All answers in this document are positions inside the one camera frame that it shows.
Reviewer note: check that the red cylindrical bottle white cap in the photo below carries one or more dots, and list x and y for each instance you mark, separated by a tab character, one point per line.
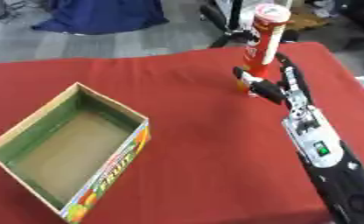
261	46

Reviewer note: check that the open cardboard box green inside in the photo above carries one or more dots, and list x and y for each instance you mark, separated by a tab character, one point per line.
72	151

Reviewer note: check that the blue cloth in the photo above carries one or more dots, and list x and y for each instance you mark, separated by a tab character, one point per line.
101	14

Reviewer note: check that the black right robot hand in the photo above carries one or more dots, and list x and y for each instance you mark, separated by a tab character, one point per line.
272	90

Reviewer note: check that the tan bag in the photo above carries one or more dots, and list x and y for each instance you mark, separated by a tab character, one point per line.
305	19

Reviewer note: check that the silver and black right robot arm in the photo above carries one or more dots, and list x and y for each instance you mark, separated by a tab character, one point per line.
323	151

